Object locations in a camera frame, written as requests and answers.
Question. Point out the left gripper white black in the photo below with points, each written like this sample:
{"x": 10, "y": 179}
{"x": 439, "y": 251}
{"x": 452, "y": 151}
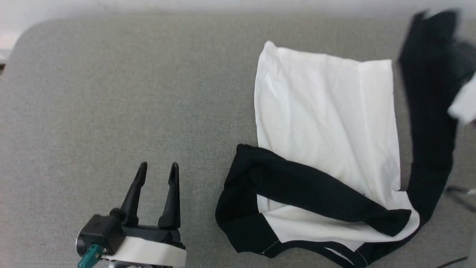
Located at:
{"x": 148, "y": 251}

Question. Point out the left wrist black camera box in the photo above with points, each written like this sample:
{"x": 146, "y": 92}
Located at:
{"x": 102, "y": 232}

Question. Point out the grey fabric sofa cushion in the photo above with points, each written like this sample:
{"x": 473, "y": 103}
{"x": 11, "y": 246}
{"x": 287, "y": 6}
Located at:
{"x": 111, "y": 111}

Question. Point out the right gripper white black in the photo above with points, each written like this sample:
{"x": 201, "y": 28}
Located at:
{"x": 466, "y": 104}

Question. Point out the black and white shirt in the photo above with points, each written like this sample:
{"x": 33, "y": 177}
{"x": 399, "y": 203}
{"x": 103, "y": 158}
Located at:
{"x": 327, "y": 111}

